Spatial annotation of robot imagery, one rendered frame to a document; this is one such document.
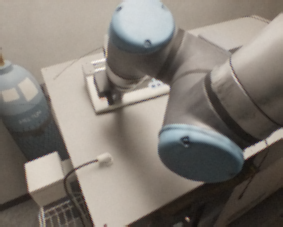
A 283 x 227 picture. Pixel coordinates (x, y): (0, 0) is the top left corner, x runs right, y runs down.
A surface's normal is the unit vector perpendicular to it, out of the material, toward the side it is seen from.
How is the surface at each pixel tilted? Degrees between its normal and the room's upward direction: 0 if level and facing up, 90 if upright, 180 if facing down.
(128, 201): 0
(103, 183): 0
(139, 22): 33
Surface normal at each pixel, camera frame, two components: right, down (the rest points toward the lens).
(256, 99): -0.56, 0.35
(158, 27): 0.12, -0.26
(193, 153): -0.27, 0.71
